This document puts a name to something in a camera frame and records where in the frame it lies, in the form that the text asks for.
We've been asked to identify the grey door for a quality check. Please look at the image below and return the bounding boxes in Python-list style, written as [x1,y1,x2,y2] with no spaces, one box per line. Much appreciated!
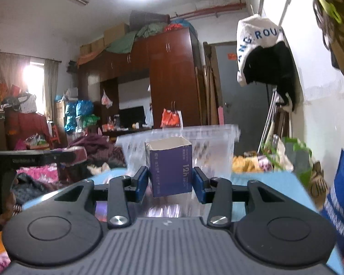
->
[211,41,273,155]

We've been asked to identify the wooden boards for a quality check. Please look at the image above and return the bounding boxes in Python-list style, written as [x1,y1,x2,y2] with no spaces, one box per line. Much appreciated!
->
[202,42,219,126]

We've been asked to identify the blue printed bag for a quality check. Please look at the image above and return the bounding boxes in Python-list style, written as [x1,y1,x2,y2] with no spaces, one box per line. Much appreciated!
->
[320,146,344,260]

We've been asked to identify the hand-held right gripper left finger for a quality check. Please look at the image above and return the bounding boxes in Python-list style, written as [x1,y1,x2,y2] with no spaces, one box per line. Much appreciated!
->
[54,166,149,230]

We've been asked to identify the orange and blue bundle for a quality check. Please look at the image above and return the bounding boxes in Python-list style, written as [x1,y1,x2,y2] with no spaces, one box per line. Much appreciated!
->
[163,17,196,34]

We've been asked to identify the clear plastic basket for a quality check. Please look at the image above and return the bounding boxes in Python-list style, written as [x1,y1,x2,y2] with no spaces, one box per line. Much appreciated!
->
[116,124,241,178]

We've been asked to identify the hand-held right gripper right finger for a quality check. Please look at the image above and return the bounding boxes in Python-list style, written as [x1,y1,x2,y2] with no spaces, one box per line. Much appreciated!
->
[193,167,289,229]

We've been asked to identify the green cloth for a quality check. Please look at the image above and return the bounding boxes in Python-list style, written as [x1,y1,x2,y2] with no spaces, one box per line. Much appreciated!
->
[105,23,167,54]

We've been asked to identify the dark purple box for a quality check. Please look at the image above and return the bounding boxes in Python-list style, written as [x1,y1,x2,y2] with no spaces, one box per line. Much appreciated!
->
[145,137,193,198]

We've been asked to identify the green and white tote bag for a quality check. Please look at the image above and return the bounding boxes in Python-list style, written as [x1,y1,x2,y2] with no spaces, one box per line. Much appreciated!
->
[261,137,313,190]

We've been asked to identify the green patterned bag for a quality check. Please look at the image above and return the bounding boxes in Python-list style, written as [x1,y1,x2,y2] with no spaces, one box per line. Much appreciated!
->
[82,115,100,130]

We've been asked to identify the black monitor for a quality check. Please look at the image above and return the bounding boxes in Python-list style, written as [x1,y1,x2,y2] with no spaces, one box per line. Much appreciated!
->
[119,106,145,128]

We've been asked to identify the brown patterned hanging bag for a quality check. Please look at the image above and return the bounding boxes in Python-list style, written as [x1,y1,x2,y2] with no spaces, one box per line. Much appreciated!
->
[312,0,344,77]

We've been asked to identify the brown wooden wardrobe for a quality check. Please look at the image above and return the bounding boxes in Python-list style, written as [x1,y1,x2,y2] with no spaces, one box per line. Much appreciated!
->
[77,27,203,131]

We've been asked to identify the metal crutches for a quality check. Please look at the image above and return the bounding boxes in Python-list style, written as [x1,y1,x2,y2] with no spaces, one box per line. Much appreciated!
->
[259,87,279,150]

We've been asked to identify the red stool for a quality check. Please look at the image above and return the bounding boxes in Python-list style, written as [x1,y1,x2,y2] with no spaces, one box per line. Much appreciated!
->
[47,123,61,147]

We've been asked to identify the pink floral blanket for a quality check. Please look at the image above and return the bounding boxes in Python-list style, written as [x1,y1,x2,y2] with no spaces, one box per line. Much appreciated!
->
[14,163,61,184]

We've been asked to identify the large cardboard box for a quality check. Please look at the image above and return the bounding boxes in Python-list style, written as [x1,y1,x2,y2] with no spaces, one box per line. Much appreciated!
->
[103,23,130,47]

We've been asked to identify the white gift bag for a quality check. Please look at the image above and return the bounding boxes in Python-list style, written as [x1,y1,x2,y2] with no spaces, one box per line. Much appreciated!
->
[18,93,38,114]

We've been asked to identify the brown paper bag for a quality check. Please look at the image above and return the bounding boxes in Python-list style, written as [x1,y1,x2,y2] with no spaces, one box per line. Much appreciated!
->
[307,161,329,210]

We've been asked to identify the small cardboard box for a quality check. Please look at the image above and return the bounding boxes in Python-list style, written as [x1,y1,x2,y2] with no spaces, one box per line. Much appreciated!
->
[80,38,104,55]

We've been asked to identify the beige curtain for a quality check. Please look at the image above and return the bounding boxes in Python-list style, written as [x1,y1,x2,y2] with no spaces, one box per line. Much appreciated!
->
[0,53,31,115]
[44,59,60,119]

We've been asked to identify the white hanging plastic bag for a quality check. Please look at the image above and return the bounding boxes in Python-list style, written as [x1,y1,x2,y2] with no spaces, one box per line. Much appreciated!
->
[101,90,113,108]

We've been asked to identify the orange shopping bag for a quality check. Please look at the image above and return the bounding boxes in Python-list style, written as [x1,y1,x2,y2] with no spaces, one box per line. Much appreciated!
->
[161,107,184,128]

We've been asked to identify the dark red cabinet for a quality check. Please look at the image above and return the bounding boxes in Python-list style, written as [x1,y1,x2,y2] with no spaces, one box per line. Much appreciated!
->
[4,112,51,150]

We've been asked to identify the maroon clothes pile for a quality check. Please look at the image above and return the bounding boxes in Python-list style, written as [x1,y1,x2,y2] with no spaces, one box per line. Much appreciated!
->
[67,135,127,169]

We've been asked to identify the yellow cloth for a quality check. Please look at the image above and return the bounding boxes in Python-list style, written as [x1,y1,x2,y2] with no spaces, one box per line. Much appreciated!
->
[232,155,265,174]

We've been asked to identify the blue patterned bags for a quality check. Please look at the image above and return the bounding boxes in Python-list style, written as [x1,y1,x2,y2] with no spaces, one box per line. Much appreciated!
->
[64,100,94,132]

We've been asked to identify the black hanging garment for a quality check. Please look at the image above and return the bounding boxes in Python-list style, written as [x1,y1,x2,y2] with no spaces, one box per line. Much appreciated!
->
[242,41,303,112]

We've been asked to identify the grey rolled mat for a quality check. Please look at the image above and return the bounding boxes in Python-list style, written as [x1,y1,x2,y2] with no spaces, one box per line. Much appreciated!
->
[129,10,170,31]

